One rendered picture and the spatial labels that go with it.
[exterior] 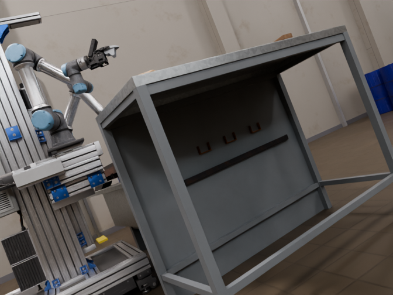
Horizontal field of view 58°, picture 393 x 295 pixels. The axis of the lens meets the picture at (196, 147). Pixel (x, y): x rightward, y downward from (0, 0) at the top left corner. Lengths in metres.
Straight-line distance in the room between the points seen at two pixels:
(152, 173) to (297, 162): 1.05
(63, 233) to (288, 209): 1.46
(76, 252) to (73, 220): 0.21
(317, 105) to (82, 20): 4.52
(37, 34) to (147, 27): 1.68
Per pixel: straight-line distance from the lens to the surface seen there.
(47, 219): 2.52
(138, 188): 1.86
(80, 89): 2.21
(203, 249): 1.33
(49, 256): 2.52
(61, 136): 2.34
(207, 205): 2.03
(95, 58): 2.23
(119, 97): 1.49
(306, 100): 7.17
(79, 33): 5.87
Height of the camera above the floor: 0.73
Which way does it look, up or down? level
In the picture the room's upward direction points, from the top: 22 degrees counter-clockwise
